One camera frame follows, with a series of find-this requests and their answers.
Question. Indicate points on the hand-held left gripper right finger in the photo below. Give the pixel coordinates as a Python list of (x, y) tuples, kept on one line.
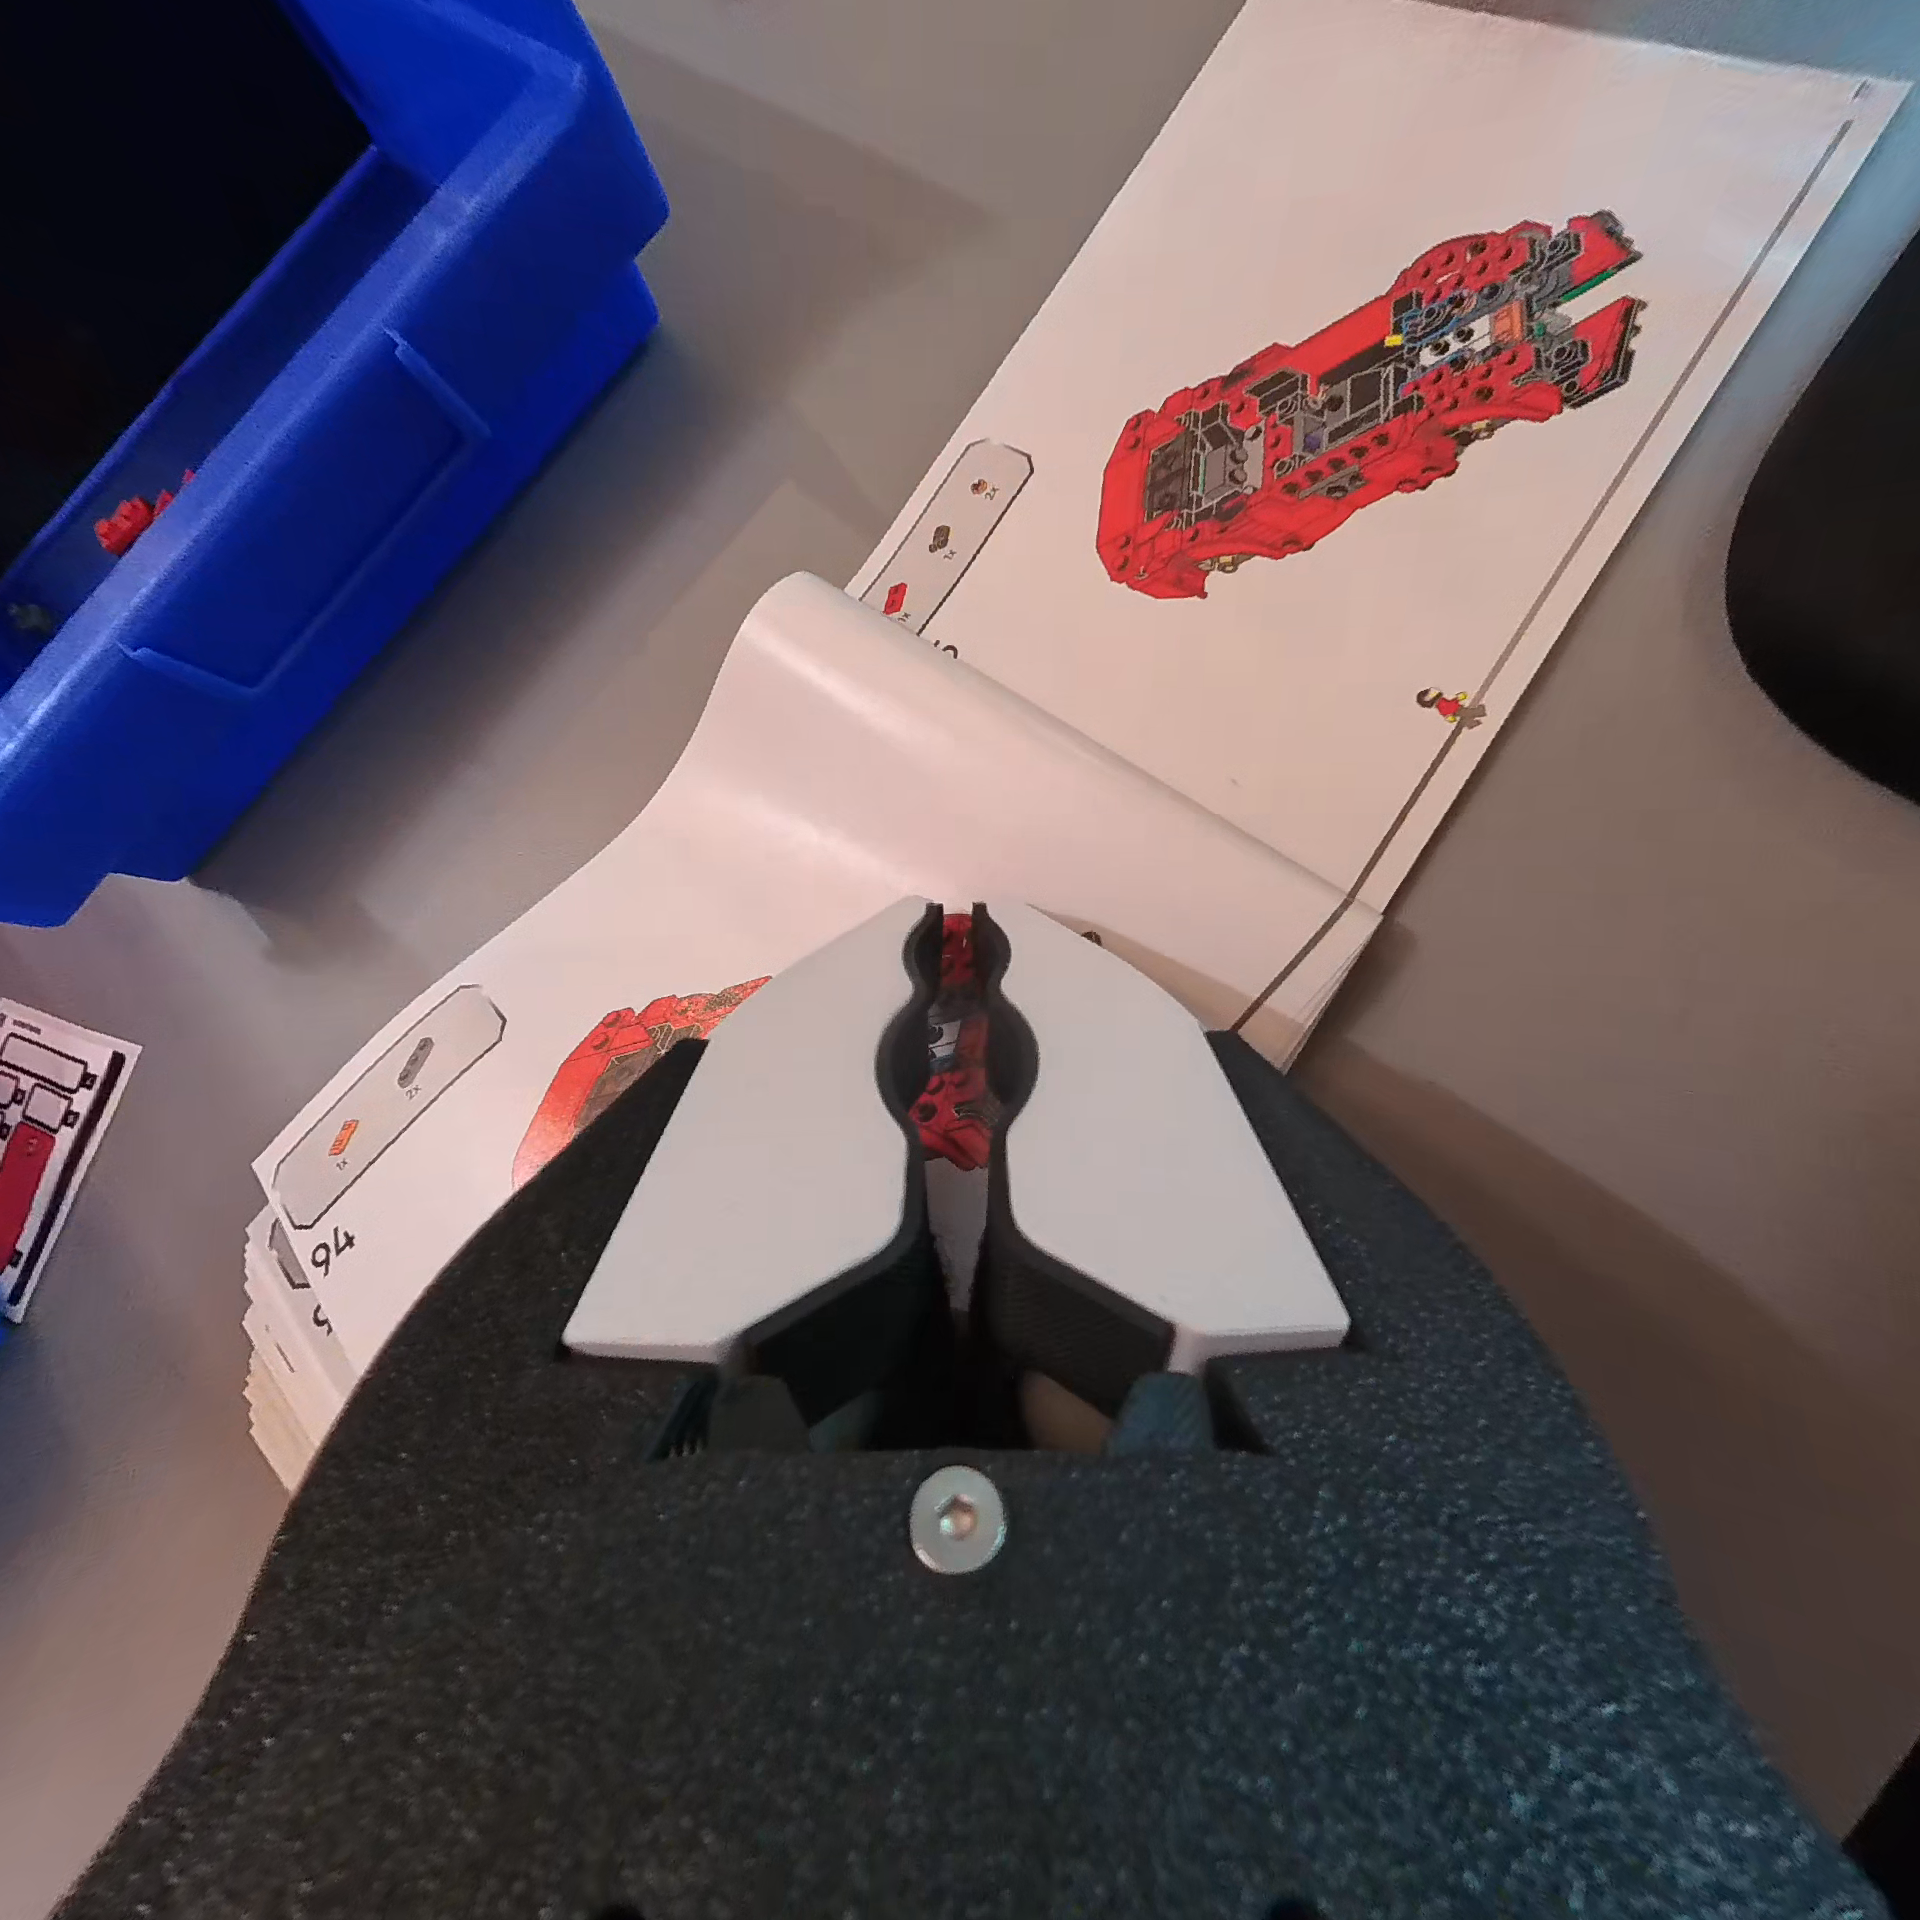
[(1140, 1171)]

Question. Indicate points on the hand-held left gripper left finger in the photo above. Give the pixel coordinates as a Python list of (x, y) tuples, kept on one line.
[(781, 1185)]

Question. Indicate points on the toy car instruction booklet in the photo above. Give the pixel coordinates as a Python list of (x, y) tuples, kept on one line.
[(1350, 631)]

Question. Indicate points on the toy sticker sheet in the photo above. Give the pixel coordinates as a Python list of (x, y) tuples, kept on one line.
[(60, 1140)]

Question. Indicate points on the red toy brick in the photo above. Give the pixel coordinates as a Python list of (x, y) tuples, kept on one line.
[(128, 518)]

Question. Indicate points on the blue plastic shelf bin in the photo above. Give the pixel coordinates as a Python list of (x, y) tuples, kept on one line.
[(451, 301)]

